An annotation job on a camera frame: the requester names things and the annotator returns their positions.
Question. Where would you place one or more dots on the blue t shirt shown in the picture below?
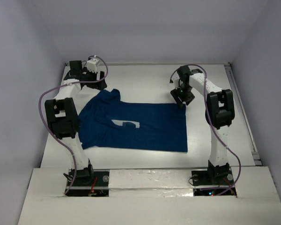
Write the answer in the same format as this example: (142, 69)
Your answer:
(106, 121)

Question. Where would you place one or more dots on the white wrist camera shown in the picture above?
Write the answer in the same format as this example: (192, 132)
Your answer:
(175, 82)
(92, 65)

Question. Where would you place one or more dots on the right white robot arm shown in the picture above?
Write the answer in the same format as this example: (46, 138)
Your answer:
(219, 114)

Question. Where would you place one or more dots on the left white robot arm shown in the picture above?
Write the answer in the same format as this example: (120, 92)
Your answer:
(62, 117)

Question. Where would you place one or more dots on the silver foil strip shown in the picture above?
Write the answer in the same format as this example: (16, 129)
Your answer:
(150, 183)

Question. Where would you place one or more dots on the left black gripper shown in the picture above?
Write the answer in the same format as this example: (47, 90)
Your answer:
(96, 79)

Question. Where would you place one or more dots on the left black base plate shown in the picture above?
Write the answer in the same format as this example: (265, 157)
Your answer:
(98, 187)

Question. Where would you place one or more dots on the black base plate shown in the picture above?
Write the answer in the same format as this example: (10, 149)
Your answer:
(98, 187)
(213, 185)

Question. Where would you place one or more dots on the aluminium side rail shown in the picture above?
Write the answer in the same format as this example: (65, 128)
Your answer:
(230, 76)

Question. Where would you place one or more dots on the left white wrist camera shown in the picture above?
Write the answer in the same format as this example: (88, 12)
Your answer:
(92, 65)

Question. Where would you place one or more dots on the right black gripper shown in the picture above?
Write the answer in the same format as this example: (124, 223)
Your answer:
(176, 93)

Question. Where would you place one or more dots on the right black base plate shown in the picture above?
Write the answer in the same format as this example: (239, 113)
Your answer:
(213, 185)

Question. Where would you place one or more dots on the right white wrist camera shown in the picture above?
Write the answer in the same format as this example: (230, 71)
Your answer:
(175, 82)

